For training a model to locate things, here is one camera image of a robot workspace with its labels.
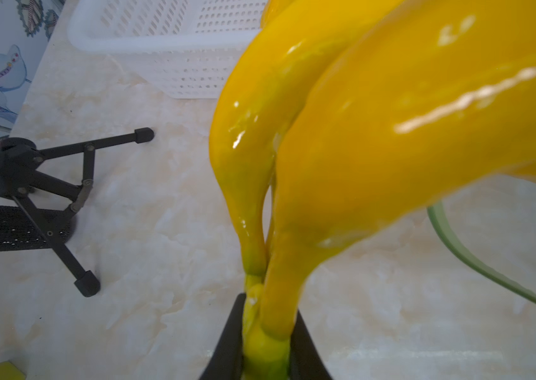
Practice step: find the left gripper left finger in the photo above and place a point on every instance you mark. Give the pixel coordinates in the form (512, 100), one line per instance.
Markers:
(226, 363)

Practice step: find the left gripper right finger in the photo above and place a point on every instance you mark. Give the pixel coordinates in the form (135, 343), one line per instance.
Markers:
(305, 361)

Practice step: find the yellow banana bunch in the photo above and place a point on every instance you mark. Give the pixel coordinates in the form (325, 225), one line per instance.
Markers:
(343, 116)

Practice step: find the zip-top bag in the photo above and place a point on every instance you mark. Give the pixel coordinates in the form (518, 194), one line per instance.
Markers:
(448, 237)

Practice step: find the black microphone on tripod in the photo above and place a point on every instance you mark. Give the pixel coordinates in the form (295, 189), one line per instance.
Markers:
(45, 206)

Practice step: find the white plastic basket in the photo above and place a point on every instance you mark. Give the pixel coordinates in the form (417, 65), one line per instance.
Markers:
(187, 49)

